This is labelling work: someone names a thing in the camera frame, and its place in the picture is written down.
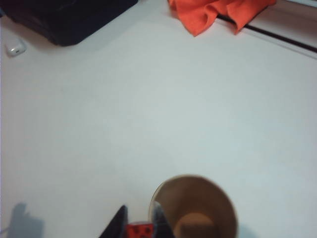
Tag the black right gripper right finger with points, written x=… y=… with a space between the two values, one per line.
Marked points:
x=159 y=223

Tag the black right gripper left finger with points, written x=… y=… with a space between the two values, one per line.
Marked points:
x=119 y=223

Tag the red die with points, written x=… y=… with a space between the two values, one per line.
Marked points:
x=138 y=230

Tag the brown paper cup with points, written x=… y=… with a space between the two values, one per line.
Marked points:
x=198 y=198

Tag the white earbuds case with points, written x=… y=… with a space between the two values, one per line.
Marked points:
x=15 y=48

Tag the black box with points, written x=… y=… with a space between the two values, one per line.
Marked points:
x=62 y=19

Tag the orange cloth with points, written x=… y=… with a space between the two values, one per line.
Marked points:
x=198 y=15

